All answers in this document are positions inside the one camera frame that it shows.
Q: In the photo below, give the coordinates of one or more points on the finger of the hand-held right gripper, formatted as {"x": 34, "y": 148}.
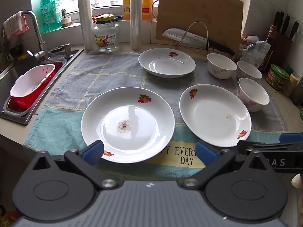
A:
{"x": 291, "y": 137}
{"x": 248, "y": 145}

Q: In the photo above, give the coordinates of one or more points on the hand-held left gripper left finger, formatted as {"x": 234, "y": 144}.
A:
{"x": 93, "y": 152}

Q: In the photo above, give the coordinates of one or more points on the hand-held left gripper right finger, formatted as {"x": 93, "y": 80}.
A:
{"x": 206, "y": 155}

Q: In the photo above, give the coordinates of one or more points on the white floral plate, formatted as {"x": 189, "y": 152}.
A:
{"x": 130, "y": 123}
{"x": 213, "y": 115}
{"x": 165, "y": 62}

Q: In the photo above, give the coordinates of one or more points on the white floral bowl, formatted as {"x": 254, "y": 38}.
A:
{"x": 253, "y": 94}
{"x": 221, "y": 66}
{"x": 249, "y": 69}

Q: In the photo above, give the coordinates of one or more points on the person's right hand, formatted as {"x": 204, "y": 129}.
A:
{"x": 298, "y": 181}

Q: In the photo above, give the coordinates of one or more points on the small yellow cap spice bottle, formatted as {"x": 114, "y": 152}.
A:
{"x": 290, "y": 85}

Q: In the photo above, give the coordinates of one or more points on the jar with green lid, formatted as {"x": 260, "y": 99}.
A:
{"x": 277, "y": 78}

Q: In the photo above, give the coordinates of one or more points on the grey and blue checked towel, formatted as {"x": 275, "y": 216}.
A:
{"x": 106, "y": 73}

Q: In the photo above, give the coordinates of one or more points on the dark soy sauce bottle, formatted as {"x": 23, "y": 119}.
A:
{"x": 271, "y": 49}

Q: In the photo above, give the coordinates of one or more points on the white seasoning packet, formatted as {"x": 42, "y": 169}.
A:
{"x": 256, "y": 52}

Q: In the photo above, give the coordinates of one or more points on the knife block with knives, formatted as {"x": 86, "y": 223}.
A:
{"x": 283, "y": 42}

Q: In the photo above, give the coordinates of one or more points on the red and white drain basket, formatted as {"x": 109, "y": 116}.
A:
{"x": 30, "y": 80}

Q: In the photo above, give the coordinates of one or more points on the metal sink knob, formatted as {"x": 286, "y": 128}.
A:
{"x": 67, "y": 49}

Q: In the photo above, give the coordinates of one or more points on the steel sink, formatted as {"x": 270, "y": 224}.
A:
{"x": 9, "y": 75}

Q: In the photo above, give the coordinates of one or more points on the glass jar with yellow lid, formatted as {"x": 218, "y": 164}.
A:
{"x": 106, "y": 36}

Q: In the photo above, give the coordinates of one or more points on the plastic wrap roll left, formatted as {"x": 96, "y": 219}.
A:
{"x": 85, "y": 23}

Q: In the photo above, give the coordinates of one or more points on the metal faucet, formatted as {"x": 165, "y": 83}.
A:
{"x": 37, "y": 35}

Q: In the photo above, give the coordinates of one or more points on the red plastic object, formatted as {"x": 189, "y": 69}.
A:
{"x": 96, "y": 19}

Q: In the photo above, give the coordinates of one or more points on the small potted plant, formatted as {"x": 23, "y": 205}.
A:
{"x": 66, "y": 20}

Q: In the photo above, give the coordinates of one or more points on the clear cling film roll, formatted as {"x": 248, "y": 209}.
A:
{"x": 135, "y": 16}

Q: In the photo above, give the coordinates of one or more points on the green detergent bottle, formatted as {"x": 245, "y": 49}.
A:
{"x": 49, "y": 14}

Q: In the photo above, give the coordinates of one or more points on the wooden cutting board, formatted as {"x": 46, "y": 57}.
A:
{"x": 201, "y": 4}

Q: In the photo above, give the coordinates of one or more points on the pink dishcloth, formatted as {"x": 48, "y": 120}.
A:
{"x": 15, "y": 24}

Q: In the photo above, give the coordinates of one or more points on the orange cooking oil bottle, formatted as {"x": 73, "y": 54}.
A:
{"x": 146, "y": 4}

